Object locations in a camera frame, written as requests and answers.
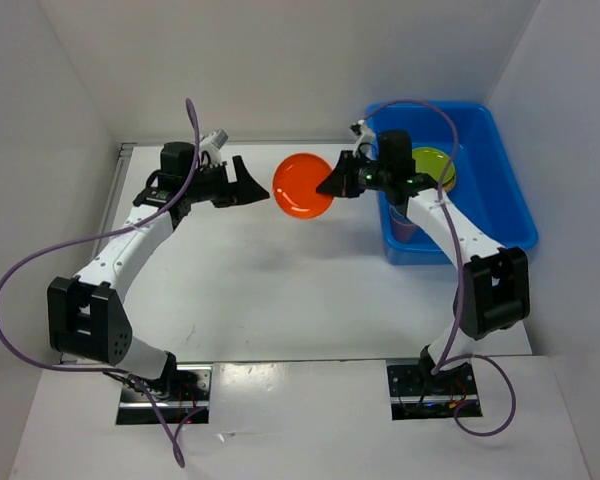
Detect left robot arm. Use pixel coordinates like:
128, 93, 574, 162
47, 140, 269, 400

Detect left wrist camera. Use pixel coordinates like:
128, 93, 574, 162
199, 129, 228, 167

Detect green plastic plate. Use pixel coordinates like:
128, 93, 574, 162
412, 146, 456, 185

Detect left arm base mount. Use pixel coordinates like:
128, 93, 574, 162
108, 363, 213, 426

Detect green-rimmed bamboo woven plate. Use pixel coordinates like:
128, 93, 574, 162
443, 170, 457, 192

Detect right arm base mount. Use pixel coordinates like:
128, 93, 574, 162
386, 359, 482, 420

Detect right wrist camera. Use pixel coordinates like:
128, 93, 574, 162
350, 119, 375, 159

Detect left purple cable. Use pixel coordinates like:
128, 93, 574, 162
0, 98, 204, 469

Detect purple cable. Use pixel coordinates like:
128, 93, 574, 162
364, 99, 517, 437
0, 98, 204, 469

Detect blue plastic cup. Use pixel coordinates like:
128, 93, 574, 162
389, 205, 410, 225

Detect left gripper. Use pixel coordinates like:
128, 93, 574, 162
184, 155, 269, 208

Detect orange plastic plate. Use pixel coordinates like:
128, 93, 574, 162
272, 152, 333, 220

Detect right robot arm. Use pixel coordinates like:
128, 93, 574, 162
316, 130, 530, 393

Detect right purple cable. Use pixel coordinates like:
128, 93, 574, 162
364, 99, 517, 437

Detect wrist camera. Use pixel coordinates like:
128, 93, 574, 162
350, 119, 375, 159
199, 129, 228, 167

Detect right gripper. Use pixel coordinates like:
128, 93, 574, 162
317, 149, 392, 197

